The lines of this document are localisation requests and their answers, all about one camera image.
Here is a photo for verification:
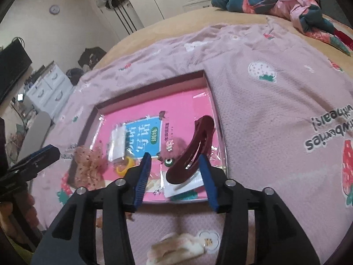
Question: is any black television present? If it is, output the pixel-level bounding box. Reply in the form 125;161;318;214
0;40;33;104

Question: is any maroon snap hair clip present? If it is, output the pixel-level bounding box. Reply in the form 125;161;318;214
165;115;216;185

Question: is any white tag card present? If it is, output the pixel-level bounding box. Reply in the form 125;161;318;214
165;171;206;199

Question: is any person's left hand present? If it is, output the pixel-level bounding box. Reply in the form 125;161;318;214
0;192;38;243

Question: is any pink fuzzy monster hair clip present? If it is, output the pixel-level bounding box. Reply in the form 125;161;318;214
160;136;191;169

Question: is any tan bed blanket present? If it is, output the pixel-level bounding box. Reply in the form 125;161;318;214
91;6;353;69

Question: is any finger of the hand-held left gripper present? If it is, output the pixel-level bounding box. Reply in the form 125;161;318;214
8;145;60;172
0;168;42;196

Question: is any purple strawberry printed bedsheet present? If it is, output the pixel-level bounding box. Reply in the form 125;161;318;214
30;22;353;265

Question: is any yellow hoop earrings packet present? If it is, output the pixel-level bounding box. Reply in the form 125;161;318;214
116;156;138;176

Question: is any white drawer cabinet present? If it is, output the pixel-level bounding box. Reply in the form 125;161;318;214
26;62;73;116

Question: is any dark clothes pile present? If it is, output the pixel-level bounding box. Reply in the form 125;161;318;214
66;68;83;85

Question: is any grey chair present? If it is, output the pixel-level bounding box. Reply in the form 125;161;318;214
17;110;53;162

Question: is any white hair claw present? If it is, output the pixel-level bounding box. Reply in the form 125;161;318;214
146;232;206;265

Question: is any pink book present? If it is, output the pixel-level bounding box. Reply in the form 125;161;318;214
94;88;228;202

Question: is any beige dotted bow scrunchie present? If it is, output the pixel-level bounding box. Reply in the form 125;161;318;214
74;145;111;191

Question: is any black bag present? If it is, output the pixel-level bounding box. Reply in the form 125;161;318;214
78;47;107;68

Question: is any clear packet with white card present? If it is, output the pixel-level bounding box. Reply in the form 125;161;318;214
107;123;130;162

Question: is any dark brown cardboard box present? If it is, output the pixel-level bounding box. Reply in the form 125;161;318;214
68;70;229;203

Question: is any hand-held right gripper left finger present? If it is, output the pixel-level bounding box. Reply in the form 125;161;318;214
30;152;152;265

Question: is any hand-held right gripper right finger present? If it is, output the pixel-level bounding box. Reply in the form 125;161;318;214
199;155;322;265

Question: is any pearl earrings packet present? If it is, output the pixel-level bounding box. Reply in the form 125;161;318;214
145;178;163;194

